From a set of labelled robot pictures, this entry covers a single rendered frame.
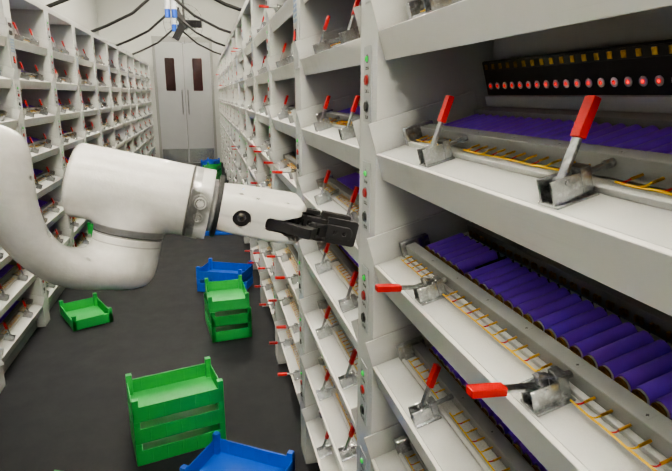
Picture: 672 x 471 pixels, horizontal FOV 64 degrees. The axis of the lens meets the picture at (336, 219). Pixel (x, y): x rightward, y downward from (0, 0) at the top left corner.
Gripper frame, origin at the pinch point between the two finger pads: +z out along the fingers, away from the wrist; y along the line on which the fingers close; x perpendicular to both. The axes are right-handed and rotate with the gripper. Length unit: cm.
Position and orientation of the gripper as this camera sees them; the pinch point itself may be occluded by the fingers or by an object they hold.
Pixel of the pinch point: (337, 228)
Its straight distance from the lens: 67.9
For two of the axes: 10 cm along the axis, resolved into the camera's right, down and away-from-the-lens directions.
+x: -2.3, 9.6, 1.8
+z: 9.5, 1.8, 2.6
